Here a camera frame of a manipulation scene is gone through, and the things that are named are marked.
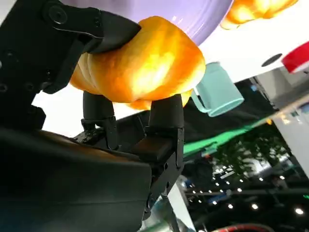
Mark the pale green mug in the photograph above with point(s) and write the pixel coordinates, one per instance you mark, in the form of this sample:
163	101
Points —
217	89

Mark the lilac plate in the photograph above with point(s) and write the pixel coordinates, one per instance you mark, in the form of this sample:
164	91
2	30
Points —
173	13

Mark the green potted plant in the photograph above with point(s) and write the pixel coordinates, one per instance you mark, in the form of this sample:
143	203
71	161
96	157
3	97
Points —
256	149

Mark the black table grommet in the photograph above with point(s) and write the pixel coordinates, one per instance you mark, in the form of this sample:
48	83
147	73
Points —
272	60

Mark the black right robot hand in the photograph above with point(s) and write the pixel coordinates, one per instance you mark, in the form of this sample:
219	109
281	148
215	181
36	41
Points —
60	174

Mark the red white object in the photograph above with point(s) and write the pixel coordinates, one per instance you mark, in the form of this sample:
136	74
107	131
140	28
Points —
298	59

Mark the black cloth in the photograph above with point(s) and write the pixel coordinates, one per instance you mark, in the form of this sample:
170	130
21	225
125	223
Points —
217	125

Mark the green cloth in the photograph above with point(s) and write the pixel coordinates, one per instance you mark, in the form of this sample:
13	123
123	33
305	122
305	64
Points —
207	145

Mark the orange toy bread roll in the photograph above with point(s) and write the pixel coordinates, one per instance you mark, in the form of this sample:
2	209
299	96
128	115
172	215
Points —
251	12
149	67

